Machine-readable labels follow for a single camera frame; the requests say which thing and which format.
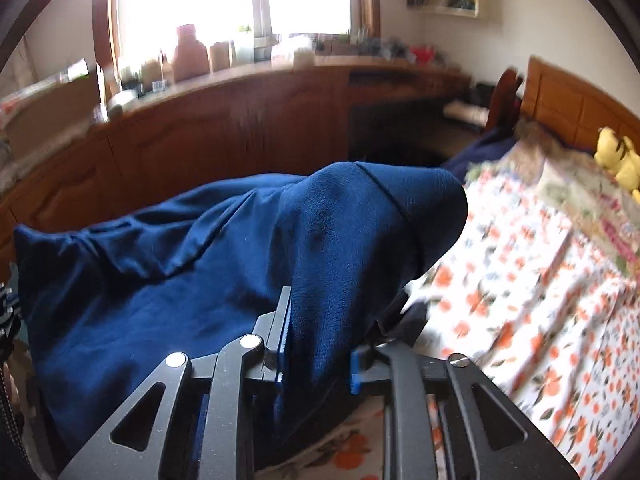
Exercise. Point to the blue suit jacket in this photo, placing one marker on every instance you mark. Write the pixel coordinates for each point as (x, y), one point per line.
(210, 270)

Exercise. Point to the window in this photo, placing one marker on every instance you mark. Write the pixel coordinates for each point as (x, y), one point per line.
(225, 5)

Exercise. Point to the wooden desk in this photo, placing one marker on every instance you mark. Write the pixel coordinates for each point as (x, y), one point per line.
(210, 130)

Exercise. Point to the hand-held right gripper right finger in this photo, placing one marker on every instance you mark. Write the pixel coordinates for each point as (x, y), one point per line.
(357, 372)

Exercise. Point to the wooden bed headboard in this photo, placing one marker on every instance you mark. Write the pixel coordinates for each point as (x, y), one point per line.
(565, 105)

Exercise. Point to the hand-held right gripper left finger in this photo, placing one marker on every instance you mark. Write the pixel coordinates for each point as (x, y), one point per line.
(284, 360)

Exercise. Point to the yellow plush toy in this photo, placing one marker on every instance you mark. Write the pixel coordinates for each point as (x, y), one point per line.
(620, 160)

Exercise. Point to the red item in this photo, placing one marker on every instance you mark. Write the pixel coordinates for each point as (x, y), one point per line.
(422, 55)

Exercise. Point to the wooden bed with floral sheets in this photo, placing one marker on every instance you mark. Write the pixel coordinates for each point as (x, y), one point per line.
(530, 300)

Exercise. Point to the floral blanket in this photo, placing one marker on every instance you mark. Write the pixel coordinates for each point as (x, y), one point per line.
(585, 210)

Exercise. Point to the navy bedsheet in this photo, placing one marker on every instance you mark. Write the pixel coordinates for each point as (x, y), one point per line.
(480, 152)

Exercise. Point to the wooden chair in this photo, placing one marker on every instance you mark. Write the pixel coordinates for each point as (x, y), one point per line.
(502, 102)

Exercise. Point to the brown jar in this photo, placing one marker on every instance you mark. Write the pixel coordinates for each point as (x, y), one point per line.
(190, 52)

